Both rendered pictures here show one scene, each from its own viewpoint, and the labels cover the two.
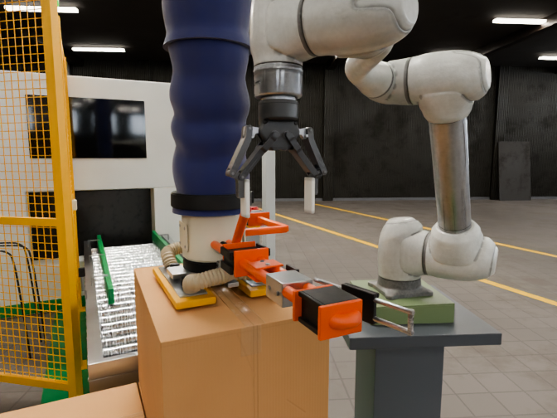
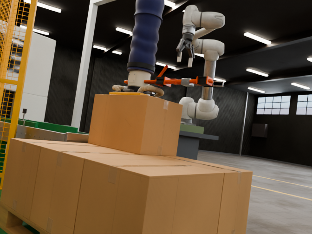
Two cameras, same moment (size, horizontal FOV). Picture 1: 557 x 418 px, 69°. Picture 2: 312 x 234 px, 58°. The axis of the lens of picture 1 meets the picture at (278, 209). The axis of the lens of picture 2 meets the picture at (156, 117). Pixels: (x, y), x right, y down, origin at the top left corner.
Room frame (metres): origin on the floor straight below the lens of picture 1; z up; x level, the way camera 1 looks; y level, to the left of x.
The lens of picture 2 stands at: (-0.96, 0.92, 0.70)
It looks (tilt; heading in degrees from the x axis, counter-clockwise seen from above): 3 degrees up; 336
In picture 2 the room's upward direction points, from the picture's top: 8 degrees clockwise
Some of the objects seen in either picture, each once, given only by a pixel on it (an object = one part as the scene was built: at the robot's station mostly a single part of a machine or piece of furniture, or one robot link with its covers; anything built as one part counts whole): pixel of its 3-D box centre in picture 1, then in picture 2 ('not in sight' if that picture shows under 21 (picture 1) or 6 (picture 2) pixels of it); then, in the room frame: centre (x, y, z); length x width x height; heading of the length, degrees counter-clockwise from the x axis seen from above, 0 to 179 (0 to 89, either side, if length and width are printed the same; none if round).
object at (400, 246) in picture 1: (403, 246); (186, 108); (1.47, -0.46, 0.98); 0.18 x 0.16 x 0.22; 55
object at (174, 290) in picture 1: (180, 278); (128, 92); (1.10, 0.27, 0.98); 0.34 x 0.10 x 0.05; 26
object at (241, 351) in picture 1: (217, 352); (134, 124); (1.13, 0.18, 0.74); 0.60 x 0.40 x 0.40; 24
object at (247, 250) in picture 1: (244, 258); (163, 81); (0.91, 0.08, 1.08); 0.10 x 0.08 x 0.06; 116
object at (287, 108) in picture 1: (278, 125); (187, 41); (0.77, 0.00, 1.37); 0.08 x 0.07 x 0.09; 116
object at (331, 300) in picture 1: (326, 310); (204, 81); (0.60, -0.07, 1.08); 0.08 x 0.07 x 0.05; 26
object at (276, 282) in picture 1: (288, 288); (187, 82); (0.72, -0.02, 1.07); 0.07 x 0.07 x 0.04; 26
